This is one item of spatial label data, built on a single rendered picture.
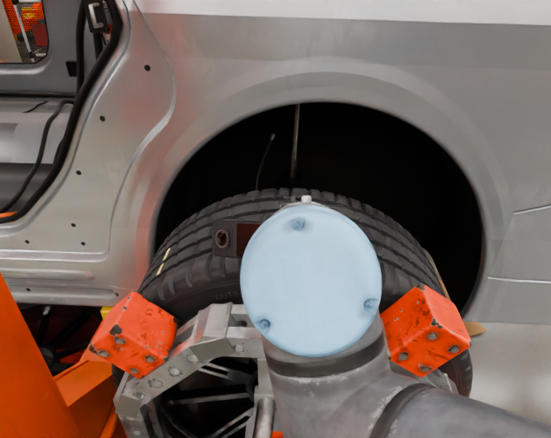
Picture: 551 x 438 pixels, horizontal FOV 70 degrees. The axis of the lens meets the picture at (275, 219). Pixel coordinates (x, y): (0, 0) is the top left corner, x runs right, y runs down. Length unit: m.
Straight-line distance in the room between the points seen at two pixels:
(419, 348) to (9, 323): 0.54
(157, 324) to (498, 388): 1.68
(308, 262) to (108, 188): 0.76
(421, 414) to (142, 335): 0.42
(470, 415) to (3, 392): 0.57
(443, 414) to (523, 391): 1.86
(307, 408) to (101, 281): 0.88
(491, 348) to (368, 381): 1.94
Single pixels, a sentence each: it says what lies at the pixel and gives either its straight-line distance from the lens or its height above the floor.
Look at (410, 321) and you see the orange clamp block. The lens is 0.56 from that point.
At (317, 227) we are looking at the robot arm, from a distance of 0.24.
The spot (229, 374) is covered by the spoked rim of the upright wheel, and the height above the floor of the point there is 0.89.
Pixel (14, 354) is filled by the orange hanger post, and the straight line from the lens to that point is 0.67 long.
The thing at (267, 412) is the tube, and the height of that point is 1.01.
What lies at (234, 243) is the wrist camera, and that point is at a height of 1.25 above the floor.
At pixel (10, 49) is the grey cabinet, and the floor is 0.71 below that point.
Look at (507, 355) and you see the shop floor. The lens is 2.22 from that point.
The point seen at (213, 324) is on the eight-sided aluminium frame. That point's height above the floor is 1.12.
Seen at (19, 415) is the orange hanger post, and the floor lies 1.00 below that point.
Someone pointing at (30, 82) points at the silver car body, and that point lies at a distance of 3.05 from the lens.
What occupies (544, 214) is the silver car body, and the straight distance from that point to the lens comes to 1.01.
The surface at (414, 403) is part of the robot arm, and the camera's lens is 0.26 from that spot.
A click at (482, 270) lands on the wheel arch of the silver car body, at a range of 1.06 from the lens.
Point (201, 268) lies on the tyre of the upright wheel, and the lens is 0.60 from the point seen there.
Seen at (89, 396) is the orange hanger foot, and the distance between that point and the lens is 0.95.
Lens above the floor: 1.53
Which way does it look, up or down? 33 degrees down
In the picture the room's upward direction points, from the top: straight up
